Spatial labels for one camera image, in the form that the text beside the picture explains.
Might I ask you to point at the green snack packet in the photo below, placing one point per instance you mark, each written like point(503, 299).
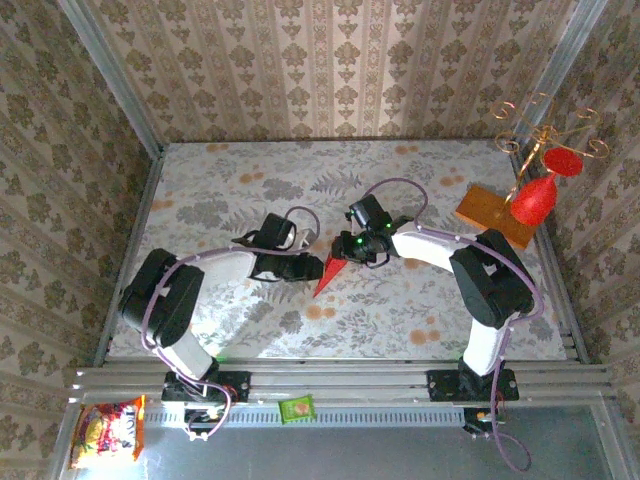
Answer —
point(297, 409)

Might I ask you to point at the aluminium corner post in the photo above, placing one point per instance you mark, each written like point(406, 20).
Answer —
point(570, 50)
point(111, 75)

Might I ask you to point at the small electronics board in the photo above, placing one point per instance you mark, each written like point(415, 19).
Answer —
point(480, 417)
point(202, 414)

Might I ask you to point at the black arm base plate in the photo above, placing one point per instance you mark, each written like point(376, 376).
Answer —
point(240, 387)
point(440, 385)

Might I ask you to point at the aluminium frame rail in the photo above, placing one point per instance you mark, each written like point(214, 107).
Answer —
point(340, 380)

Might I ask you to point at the red yellow snack bag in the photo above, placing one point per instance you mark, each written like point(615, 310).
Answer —
point(107, 432)

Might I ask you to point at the grey metal panel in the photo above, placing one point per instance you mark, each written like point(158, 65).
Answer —
point(350, 455)

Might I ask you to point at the aluminium table side rail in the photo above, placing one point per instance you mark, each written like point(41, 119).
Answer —
point(146, 200)
point(575, 330)

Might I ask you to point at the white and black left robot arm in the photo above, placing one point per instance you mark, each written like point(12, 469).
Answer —
point(187, 357)

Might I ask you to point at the floral patterned table cover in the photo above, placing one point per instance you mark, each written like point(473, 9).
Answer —
point(350, 330)

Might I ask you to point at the red plastic wine glass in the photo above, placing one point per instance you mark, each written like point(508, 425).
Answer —
point(532, 200)

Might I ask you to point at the red cloth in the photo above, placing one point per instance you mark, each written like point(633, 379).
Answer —
point(330, 272)

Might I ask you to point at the orange wooden block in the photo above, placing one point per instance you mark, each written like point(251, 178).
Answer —
point(480, 212)

